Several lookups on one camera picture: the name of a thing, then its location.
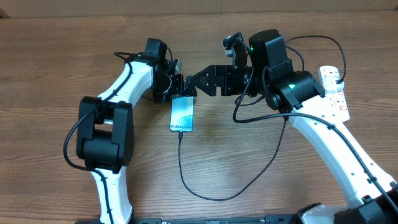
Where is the white charger plug adapter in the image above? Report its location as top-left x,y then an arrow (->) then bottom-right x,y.
322,76 -> 345,93

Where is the blue Samsung smartphone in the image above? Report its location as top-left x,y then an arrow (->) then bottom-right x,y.
170,96 -> 194,132

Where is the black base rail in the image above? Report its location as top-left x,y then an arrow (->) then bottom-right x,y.
74,202 -> 343,224

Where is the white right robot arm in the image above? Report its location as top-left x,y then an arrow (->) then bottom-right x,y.
190,29 -> 397,223

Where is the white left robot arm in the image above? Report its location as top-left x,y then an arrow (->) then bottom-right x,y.
74,38 -> 197,223

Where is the white power strip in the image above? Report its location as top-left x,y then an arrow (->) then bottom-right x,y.
317,65 -> 350,123

